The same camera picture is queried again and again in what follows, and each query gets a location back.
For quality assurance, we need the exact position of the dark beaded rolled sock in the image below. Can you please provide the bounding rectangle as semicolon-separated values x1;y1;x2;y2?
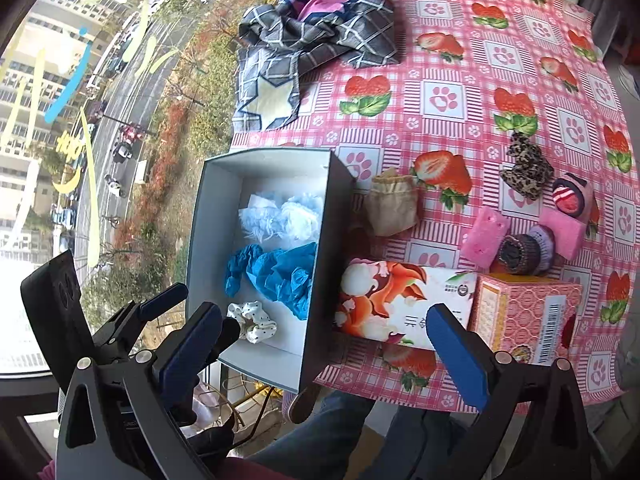
498;234;541;275

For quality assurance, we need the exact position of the leopard print scrunchie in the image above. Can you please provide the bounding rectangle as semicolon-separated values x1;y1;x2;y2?
500;132;554;200

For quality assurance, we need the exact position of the fluffy light blue scrunchie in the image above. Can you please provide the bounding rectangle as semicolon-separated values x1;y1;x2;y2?
238;193;324;243

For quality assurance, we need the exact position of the pink navy striped sock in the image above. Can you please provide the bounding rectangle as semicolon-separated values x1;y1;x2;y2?
552;172;594;223

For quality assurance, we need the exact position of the pink patterned carton box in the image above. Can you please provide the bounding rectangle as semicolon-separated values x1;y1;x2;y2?
468;274;582;365

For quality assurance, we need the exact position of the pink foam sponge with holes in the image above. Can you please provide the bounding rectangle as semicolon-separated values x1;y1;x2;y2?
460;206;511;269

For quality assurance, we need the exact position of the blue fabric scrunchie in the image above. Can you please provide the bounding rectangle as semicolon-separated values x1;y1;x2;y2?
245;242;317;321
224;244;264;297

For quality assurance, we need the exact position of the white polka dot scrunchie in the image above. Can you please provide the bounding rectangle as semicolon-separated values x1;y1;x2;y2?
227;300;278;344

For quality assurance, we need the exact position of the lavender knitted rolled sock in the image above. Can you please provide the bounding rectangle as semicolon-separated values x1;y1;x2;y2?
528;224;555;275

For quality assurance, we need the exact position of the floral tissue pack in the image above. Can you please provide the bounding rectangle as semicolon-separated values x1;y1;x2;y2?
334;259;477;350

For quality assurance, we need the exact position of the navy plaid cloth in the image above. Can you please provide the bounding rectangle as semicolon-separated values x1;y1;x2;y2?
232;0;399;133

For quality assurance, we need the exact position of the pink strawberry tablecloth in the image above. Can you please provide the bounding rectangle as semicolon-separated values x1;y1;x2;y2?
232;0;639;404

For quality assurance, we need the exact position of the beige sock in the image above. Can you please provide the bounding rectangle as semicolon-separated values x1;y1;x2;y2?
364;168;419;237

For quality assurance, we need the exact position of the white storage box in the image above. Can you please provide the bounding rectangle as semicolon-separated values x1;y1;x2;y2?
186;148;354;392

